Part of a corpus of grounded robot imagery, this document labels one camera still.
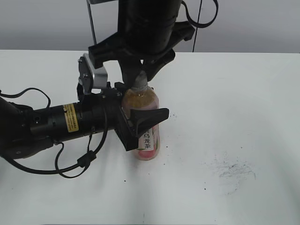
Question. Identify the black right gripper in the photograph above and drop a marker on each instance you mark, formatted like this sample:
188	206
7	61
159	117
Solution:
153	47

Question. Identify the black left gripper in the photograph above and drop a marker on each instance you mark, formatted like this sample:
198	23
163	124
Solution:
108	115

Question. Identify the grey bottle cap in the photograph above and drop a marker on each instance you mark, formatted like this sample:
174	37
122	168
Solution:
141	82

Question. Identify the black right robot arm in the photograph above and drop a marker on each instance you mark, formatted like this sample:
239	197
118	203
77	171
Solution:
146	14

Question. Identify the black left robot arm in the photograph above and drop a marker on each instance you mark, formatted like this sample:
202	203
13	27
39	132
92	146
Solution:
25	131

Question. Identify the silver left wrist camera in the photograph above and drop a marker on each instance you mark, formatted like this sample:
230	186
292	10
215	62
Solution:
91	78

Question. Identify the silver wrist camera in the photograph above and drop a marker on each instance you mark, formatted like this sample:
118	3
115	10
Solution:
91	78
94	2

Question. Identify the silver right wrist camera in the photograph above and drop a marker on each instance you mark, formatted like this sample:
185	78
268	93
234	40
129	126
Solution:
94	2

